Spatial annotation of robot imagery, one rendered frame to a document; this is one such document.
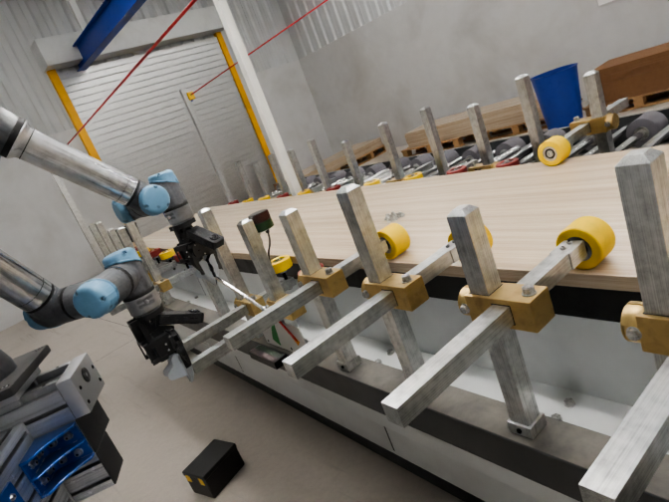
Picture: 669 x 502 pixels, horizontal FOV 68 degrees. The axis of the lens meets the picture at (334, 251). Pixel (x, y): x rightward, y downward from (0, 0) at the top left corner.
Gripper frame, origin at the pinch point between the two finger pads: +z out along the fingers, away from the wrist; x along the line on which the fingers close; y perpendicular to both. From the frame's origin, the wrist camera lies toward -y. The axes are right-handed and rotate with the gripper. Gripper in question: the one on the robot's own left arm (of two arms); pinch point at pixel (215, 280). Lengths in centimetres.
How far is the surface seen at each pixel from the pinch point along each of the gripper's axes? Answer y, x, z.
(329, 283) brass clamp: -52, 12, 0
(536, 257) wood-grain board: -92, -1, 5
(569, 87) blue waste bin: -21, -562, 46
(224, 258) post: 1.8, -8.1, -3.8
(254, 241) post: -22.0, -0.2, -9.5
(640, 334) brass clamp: -111, 35, 1
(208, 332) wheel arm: 3.6, 7.9, 13.2
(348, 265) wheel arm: -51, 3, 0
